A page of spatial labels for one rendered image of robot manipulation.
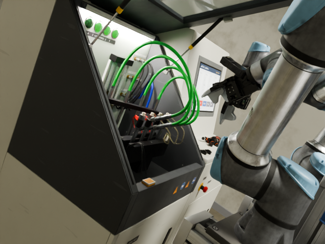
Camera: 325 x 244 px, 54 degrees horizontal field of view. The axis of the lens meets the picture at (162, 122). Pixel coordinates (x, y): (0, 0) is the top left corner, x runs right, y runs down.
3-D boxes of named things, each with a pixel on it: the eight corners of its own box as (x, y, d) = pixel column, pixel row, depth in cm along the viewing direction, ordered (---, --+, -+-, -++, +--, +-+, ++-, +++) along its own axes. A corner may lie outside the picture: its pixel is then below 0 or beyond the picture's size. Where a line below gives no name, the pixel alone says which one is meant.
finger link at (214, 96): (203, 108, 117) (226, 98, 113) (197, 93, 118) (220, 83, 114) (206, 108, 119) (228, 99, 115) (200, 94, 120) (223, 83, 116)
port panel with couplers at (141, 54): (119, 104, 167) (141, 48, 160) (114, 102, 168) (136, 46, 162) (132, 105, 178) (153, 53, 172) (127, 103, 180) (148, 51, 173)
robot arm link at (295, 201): (303, 232, 77) (332, 184, 74) (251, 206, 79) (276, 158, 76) (294, 212, 88) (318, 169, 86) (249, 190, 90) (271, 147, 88)
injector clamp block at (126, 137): (122, 177, 139) (135, 146, 136) (105, 166, 143) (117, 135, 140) (158, 166, 170) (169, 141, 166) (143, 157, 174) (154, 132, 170)
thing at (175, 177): (121, 232, 108) (139, 191, 105) (111, 224, 110) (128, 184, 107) (190, 193, 164) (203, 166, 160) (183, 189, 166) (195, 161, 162)
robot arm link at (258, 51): (274, 48, 125) (255, 39, 125) (262, 74, 127) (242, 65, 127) (270, 48, 132) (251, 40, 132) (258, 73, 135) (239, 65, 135)
